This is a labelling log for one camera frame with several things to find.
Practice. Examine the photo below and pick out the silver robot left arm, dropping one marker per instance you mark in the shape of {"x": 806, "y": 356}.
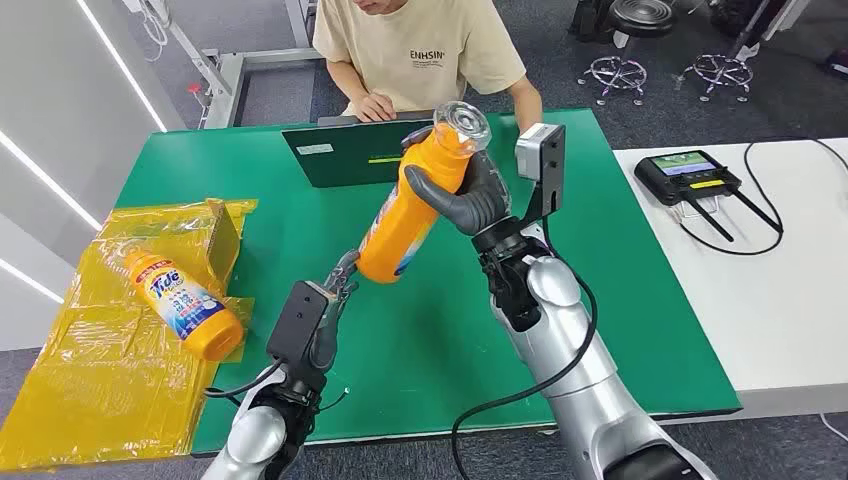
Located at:
{"x": 255, "y": 440}

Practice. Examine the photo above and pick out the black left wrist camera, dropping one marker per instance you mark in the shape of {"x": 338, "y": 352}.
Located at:
{"x": 295, "y": 321}

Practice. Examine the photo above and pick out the person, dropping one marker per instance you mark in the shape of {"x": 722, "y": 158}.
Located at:
{"x": 411, "y": 53}

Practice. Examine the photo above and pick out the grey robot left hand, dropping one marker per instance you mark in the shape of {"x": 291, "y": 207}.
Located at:
{"x": 326, "y": 338}

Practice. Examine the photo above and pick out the black stool chrome base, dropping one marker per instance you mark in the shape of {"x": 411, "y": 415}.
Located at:
{"x": 639, "y": 16}

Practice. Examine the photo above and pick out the black remote controller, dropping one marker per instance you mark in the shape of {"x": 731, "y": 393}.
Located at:
{"x": 686, "y": 175}

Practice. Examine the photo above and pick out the orange Tide detergent bottle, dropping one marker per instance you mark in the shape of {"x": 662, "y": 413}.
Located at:
{"x": 404, "y": 225}
{"x": 185, "y": 305}

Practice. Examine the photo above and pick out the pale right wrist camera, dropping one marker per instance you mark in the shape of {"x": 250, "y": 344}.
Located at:
{"x": 533, "y": 156}

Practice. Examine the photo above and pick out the grey metal frame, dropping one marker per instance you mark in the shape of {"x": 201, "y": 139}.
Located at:
{"x": 225, "y": 79}

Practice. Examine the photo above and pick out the person's right hand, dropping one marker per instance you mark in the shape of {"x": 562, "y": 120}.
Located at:
{"x": 374, "y": 107}

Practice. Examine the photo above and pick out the person's right forearm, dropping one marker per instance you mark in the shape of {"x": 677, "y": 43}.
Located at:
{"x": 346, "y": 83}

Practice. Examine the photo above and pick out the person's left forearm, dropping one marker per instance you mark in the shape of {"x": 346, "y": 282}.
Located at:
{"x": 528, "y": 102}

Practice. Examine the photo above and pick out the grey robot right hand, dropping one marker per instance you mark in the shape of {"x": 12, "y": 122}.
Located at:
{"x": 480, "y": 199}

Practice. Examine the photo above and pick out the green table mat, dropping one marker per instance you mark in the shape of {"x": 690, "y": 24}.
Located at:
{"x": 424, "y": 344}

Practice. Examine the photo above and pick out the yellow plastic wrapped box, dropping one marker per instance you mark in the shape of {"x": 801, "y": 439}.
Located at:
{"x": 99, "y": 384}

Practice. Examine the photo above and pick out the dark green laptop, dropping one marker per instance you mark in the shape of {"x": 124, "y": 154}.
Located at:
{"x": 344, "y": 159}

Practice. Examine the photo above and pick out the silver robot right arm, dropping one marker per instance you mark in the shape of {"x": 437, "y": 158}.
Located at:
{"x": 583, "y": 384}

